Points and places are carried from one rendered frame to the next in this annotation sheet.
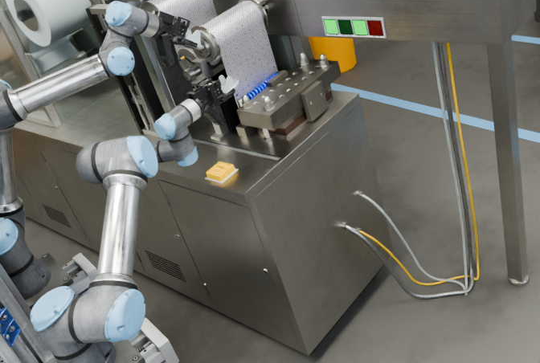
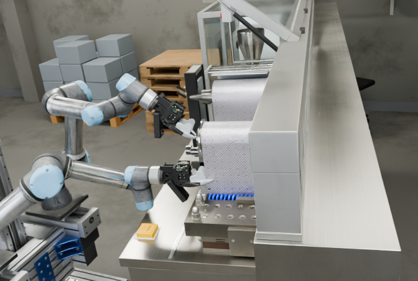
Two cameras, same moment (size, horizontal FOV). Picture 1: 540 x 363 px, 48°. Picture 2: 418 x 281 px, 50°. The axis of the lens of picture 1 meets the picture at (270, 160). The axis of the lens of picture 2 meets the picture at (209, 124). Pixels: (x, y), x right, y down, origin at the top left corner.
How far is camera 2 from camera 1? 1.69 m
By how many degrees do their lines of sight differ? 50
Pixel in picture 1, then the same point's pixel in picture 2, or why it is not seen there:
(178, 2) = (232, 93)
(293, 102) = (217, 228)
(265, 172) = (150, 258)
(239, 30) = (231, 142)
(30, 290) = (45, 206)
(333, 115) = (249, 267)
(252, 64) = (236, 175)
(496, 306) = not seen: outside the picture
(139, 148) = (35, 176)
